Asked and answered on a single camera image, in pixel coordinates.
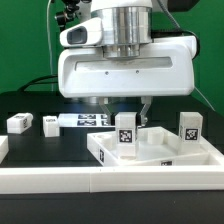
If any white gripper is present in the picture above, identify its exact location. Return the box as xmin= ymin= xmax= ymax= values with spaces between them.
xmin=58 ymin=36 xmax=197 ymax=126

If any white square table top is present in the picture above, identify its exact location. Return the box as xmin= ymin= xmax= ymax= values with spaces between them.
xmin=87 ymin=127 xmax=224 ymax=167

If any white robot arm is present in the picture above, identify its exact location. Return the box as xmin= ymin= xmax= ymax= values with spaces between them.
xmin=58 ymin=0 xmax=200 ymax=125

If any white sheet with tags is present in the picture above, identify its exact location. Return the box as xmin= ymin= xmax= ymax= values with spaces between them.
xmin=58 ymin=113 xmax=110 ymax=127

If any white U-shaped fence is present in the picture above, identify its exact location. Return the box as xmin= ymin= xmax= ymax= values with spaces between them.
xmin=0 ymin=134 xmax=224 ymax=195

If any black cable bundle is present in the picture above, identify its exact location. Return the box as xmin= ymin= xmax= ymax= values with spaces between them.
xmin=18 ymin=74 xmax=61 ymax=92

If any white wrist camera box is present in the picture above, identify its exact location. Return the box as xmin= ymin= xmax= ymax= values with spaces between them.
xmin=60 ymin=17 xmax=104 ymax=48

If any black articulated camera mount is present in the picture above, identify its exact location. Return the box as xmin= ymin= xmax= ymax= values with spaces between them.
xmin=54 ymin=0 xmax=91 ymax=24

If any thin white cable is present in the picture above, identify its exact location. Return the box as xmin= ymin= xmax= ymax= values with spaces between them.
xmin=46 ymin=0 xmax=55 ymax=92

